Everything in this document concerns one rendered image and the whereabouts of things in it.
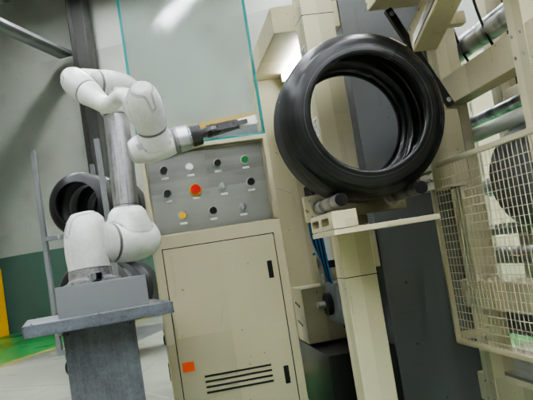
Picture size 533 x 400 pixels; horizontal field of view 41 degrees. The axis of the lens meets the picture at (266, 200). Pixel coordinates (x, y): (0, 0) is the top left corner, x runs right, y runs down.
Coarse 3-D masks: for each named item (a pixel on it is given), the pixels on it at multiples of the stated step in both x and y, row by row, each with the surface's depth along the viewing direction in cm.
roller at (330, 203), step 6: (330, 198) 245; (336, 198) 238; (342, 198) 238; (318, 204) 265; (324, 204) 254; (330, 204) 246; (336, 204) 239; (342, 204) 238; (318, 210) 267; (324, 210) 260
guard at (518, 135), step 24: (504, 168) 223; (432, 192) 282; (480, 192) 242; (456, 216) 264; (480, 216) 244; (504, 216) 226; (456, 240) 267; (504, 240) 229; (528, 240) 214; (480, 264) 250; (504, 264) 231; (528, 264) 216; (456, 288) 274; (456, 312) 277; (456, 336) 279; (504, 336) 240; (528, 360) 224
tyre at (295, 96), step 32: (320, 64) 240; (352, 64) 270; (384, 64) 269; (416, 64) 245; (288, 96) 241; (416, 96) 267; (288, 128) 240; (416, 128) 270; (288, 160) 252; (320, 160) 238; (416, 160) 242; (320, 192) 254; (352, 192) 241; (384, 192) 243
